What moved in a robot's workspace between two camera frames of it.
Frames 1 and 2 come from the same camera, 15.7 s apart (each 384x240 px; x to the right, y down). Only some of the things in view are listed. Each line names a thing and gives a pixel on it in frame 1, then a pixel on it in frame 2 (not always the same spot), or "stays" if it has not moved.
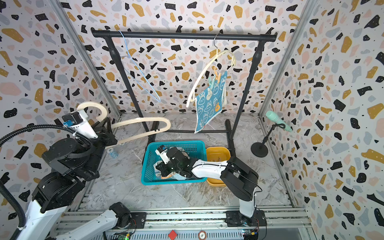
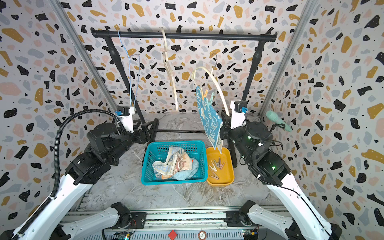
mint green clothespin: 211,83 -> 211,97
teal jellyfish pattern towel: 209,104 -> 211,120
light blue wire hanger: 155,98 -> 130,72
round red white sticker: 202,235 stays
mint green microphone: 274,117 stays
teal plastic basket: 195,148 stays
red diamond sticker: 172,235 stays
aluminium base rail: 198,223 stays
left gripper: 104,134 -> 143,138
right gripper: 163,169 -> 229,131
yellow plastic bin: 217,154 stays
